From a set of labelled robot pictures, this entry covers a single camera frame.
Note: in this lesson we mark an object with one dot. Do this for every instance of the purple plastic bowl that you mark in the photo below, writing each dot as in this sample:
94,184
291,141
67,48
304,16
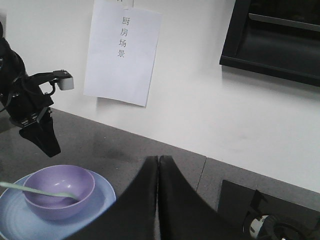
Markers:
54,179

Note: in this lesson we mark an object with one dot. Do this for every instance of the pale green plastic spoon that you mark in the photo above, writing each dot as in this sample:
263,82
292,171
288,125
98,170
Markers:
36,191

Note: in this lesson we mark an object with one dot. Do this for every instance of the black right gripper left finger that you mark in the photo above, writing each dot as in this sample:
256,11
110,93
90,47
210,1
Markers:
132,215

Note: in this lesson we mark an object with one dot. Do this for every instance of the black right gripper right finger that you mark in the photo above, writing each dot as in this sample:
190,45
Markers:
183,214

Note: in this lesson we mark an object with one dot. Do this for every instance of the light blue plate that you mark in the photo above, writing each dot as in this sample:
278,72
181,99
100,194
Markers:
18,222

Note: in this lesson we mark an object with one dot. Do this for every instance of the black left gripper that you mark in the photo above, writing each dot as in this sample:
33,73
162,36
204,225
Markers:
29,109

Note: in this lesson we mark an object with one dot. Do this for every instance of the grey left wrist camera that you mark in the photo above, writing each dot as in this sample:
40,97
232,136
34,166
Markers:
64,80

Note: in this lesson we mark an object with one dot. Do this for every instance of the black range hood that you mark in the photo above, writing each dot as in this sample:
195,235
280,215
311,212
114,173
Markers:
279,38

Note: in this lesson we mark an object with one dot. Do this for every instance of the white paper on wall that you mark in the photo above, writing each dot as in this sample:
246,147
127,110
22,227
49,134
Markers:
121,52

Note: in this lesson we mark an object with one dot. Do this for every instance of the black stove burner grate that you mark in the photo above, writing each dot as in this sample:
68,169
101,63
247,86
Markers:
262,222

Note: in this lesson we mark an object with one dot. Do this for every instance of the black induction cooktop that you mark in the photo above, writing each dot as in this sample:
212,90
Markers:
234,204

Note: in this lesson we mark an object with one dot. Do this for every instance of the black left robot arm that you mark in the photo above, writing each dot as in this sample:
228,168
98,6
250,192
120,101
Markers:
11,67

